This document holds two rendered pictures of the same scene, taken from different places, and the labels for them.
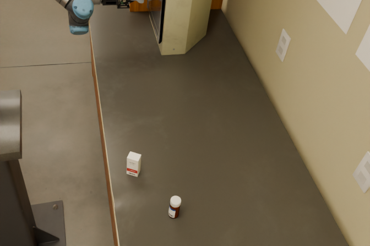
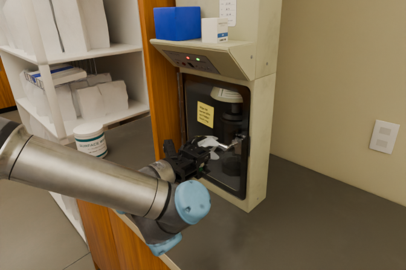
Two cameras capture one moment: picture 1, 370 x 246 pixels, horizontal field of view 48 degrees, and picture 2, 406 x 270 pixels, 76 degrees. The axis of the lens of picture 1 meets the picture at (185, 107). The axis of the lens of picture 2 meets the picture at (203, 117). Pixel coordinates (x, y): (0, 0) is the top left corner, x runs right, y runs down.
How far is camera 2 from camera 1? 1.20 m
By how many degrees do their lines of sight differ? 29
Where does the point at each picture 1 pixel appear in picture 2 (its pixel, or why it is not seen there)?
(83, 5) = (196, 197)
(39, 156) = not seen: outside the picture
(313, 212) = not seen: outside the picture
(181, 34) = (263, 176)
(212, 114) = (391, 258)
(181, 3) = (263, 138)
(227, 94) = (361, 221)
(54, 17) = (20, 227)
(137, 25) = not seen: hidden behind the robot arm
